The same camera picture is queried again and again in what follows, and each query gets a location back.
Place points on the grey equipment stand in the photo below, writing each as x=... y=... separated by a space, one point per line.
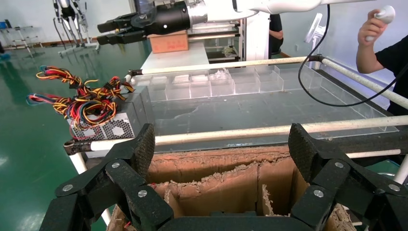
x=86 y=32

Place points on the torn brown cardboard box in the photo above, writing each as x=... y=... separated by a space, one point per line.
x=223 y=191

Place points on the pipe rack workbench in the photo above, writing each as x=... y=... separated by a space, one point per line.
x=216 y=38

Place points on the person in dark clothes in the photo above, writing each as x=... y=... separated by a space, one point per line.
x=275 y=32

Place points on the white standing fan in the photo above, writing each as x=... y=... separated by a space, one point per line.
x=314 y=27

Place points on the intact brown cardboard box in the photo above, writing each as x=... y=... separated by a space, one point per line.
x=169 y=43

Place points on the operator arm black sleeve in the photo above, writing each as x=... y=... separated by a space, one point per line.
x=396 y=63

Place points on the crumpled clear plastic bag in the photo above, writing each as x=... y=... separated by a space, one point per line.
x=221 y=75

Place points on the operator hand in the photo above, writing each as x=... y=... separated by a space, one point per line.
x=369 y=28

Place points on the white table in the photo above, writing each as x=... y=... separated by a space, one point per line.
x=175 y=59

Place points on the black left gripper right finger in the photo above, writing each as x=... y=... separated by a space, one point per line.
x=344 y=194

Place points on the black robot on stand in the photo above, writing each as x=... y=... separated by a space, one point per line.
x=65 y=16

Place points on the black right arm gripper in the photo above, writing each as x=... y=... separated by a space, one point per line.
x=169 y=19

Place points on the clear acrylic divider tray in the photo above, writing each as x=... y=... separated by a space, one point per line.
x=242 y=111

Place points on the metal folding rack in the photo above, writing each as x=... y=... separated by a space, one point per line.
x=19 y=36

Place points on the operator bare forearm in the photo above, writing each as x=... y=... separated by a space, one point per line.
x=366 y=59

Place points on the white handheld controller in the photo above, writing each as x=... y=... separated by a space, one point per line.
x=387 y=12

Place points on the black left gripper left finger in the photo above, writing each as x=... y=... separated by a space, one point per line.
x=95 y=197

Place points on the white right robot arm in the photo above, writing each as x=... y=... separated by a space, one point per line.
x=239 y=8

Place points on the grey perforated power supply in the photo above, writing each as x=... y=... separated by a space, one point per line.
x=111 y=129

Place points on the white frame pipe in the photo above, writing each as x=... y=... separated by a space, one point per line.
x=223 y=64
x=401 y=172
x=373 y=154
x=78 y=162
x=127 y=78
x=255 y=130
x=360 y=79

